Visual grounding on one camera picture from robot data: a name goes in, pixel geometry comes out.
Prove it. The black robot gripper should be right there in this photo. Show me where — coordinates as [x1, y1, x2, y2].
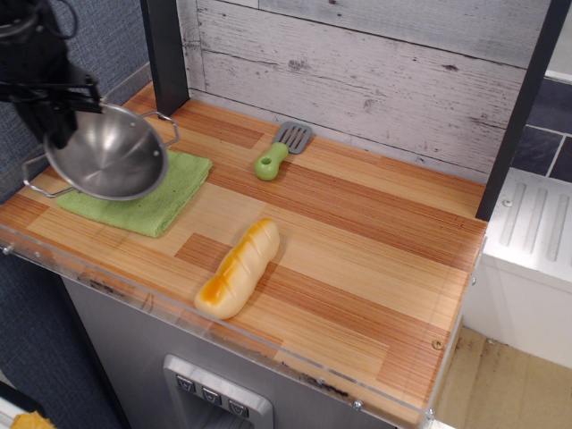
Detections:
[1, 26, 103, 148]

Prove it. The steel colander bowl with handles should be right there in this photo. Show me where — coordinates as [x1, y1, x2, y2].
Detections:
[21, 104, 180, 201]

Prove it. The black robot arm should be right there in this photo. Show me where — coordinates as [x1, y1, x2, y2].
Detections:
[1, 1, 102, 149]

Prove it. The green folded towel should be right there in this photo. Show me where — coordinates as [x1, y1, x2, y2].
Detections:
[56, 151, 213, 238]

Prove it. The toy bread loaf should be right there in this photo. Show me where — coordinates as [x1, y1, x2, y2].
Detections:
[194, 218, 281, 320]

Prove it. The clear acrylic edge guard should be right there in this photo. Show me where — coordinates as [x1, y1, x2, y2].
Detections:
[0, 223, 437, 425]

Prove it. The grey toy fridge cabinet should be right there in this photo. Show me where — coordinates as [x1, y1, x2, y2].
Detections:
[60, 272, 399, 429]

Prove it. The yellow object at corner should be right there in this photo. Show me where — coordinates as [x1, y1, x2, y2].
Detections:
[10, 412, 55, 429]

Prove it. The silver dispenser button panel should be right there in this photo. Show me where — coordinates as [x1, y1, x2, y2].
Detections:
[163, 354, 274, 428]

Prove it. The white toy appliance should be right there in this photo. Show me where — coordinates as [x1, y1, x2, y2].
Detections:
[462, 169, 571, 367]

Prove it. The green handled grey spatula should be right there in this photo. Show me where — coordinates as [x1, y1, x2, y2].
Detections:
[254, 122, 313, 181]

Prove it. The black right frame post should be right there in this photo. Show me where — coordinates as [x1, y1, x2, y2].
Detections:
[475, 0, 571, 222]

